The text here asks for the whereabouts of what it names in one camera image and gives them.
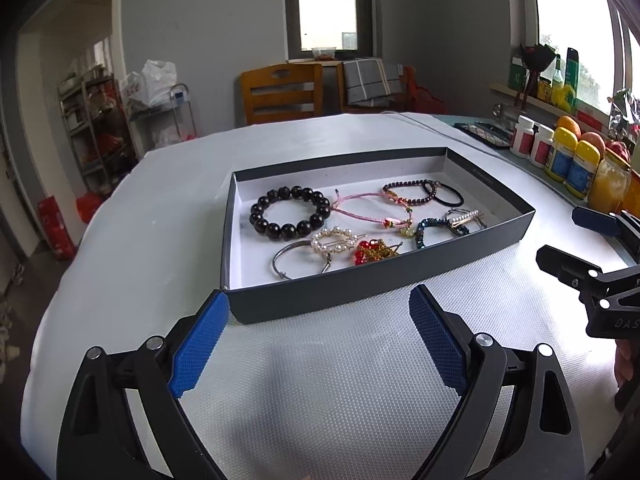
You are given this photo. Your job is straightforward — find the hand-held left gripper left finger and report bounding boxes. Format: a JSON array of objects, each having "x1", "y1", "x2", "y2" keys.
[{"x1": 56, "y1": 290, "x2": 229, "y2": 480}]

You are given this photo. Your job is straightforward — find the black large bead bracelet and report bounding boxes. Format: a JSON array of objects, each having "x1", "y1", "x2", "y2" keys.
[{"x1": 249, "y1": 186, "x2": 332, "y2": 242}]

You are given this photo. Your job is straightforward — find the metal wire cart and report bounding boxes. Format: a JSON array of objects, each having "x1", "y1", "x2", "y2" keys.
[{"x1": 127, "y1": 82, "x2": 198, "y2": 153}]

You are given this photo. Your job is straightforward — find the large white plastic bag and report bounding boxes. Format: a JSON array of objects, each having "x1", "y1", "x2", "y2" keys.
[{"x1": 142, "y1": 60, "x2": 178, "y2": 108}]

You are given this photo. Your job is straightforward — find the green box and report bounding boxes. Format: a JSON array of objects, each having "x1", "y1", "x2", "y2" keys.
[{"x1": 507, "y1": 57, "x2": 526, "y2": 91}]

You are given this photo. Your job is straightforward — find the orange drink bottle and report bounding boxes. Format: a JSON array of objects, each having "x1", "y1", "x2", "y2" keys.
[{"x1": 620, "y1": 170, "x2": 640, "y2": 216}]

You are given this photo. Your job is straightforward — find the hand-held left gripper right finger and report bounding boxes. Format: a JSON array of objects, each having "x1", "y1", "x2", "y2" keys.
[{"x1": 408, "y1": 284, "x2": 586, "y2": 480}]

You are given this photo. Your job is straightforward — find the metal pot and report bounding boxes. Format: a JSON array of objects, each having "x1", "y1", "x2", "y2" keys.
[{"x1": 492, "y1": 102, "x2": 526, "y2": 123}]

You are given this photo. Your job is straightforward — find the red bead gold ornament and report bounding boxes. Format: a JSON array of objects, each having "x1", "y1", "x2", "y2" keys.
[{"x1": 354, "y1": 240, "x2": 405, "y2": 268}]

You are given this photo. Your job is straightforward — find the pink cord bracelet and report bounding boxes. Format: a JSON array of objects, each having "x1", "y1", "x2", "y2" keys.
[{"x1": 331, "y1": 187, "x2": 416, "y2": 238}]

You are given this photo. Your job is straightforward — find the dark small bead bracelet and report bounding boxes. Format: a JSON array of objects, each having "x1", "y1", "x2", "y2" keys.
[{"x1": 382, "y1": 178, "x2": 442, "y2": 208}]

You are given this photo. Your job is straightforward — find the small white plastic bag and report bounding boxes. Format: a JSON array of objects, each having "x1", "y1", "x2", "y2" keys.
[{"x1": 119, "y1": 71, "x2": 148, "y2": 111}]

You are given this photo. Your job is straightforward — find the blue-black bead bracelet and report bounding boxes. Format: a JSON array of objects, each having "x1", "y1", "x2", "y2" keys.
[{"x1": 414, "y1": 216, "x2": 472, "y2": 251}]

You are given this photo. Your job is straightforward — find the black hair tie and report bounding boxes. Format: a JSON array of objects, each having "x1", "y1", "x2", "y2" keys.
[{"x1": 424, "y1": 180, "x2": 467, "y2": 208}]

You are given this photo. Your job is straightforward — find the person's right hand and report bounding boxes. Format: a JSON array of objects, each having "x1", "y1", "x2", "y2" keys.
[{"x1": 614, "y1": 337, "x2": 640, "y2": 391}]

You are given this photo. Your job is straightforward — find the oval pearl hair clip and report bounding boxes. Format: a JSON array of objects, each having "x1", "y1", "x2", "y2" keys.
[{"x1": 310, "y1": 227, "x2": 358, "y2": 257}]

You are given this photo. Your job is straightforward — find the wooden chair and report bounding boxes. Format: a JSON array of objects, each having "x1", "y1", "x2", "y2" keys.
[
  {"x1": 336, "y1": 60, "x2": 416, "y2": 115},
  {"x1": 240, "y1": 63, "x2": 325, "y2": 127}
]

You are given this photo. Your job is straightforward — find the dark grey cardboard box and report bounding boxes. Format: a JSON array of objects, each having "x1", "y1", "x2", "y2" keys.
[{"x1": 220, "y1": 146, "x2": 536, "y2": 326}]

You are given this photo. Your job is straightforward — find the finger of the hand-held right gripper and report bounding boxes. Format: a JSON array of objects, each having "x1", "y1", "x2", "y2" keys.
[
  {"x1": 536, "y1": 245, "x2": 640, "y2": 306},
  {"x1": 571, "y1": 205, "x2": 640, "y2": 256}
]

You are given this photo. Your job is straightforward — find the silver twisted wire bangle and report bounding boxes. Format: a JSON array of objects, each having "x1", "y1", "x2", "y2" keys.
[{"x1": 272, "y1": 240, "x2": 333, "y2": 282}]

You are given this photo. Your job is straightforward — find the red plastic bag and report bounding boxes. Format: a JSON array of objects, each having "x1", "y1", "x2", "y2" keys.
[{"x1": 75, "y1": 191, "x2": 106, "y2": 224}]

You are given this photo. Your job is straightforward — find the yellow blue-label bottle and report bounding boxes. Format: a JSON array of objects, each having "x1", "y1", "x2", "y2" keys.
[
  {"x1": 545, "y1": 127, "x2": 576, "y2": 182},
  {"x1": 566, "y1": 140, "x2": 601, "y2": 200}
]

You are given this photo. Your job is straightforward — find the yellow plastic toy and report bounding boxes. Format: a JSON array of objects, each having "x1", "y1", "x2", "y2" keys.
[{"x1": 552, "y1": 85, "x2": 576, "y2": 111}]

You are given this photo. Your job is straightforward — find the green spray can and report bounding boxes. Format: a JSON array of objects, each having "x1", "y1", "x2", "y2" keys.
[{"x1": 564, "y1": 47, "x2": 581, "y2": 103}]

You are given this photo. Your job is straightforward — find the white pill bottle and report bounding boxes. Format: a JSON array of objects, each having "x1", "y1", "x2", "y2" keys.
[
  {"x1": 530, "y1": 125, "x2": 556, "y2": 169},
  {"x1": 511, "y1": 115, "x2": 536, "y2": 158}
]

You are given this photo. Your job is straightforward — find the pearl bar hair clip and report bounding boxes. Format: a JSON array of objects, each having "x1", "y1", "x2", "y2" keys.
[{"x1": 442, "y1": 208, "x2": 487, "y2": 231}]

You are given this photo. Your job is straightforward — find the glass honey jar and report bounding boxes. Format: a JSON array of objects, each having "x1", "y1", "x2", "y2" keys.
[{"x1": 587, "y1": 158, "x2": 632, "y2": 214}]

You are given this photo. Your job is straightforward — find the dark checked tray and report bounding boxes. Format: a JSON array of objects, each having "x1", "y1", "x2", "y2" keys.
[{"x1": 454, "y1": 120, "x2": 516, "y2": 148}]

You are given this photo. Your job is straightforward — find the metal storage rack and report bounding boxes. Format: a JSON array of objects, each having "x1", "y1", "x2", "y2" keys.
[{"x1": 59, "y1": 62, "x2": 138, "y2": 196}]

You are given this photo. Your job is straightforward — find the dark wrapped bouquet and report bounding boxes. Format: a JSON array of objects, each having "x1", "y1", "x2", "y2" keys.
[{"x1": 519, "y1": 42, "x2": 558, "y2": 101}]

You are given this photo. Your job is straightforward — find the folded grey plaid cloth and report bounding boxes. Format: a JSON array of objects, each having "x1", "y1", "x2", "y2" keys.
[{"x1": 342, "y1": 59, "x2": 403, "y2": 107}]

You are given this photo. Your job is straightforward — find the red box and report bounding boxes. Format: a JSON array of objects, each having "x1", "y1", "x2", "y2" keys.
[{"x1": 38, "y1": 195, "x2": 76, "y2": 261}]

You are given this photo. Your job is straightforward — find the crumpled silver foil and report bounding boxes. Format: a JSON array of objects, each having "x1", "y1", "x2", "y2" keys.
[{"x1": 605, "y1": 87, "x2": 640, "y2": 126}]

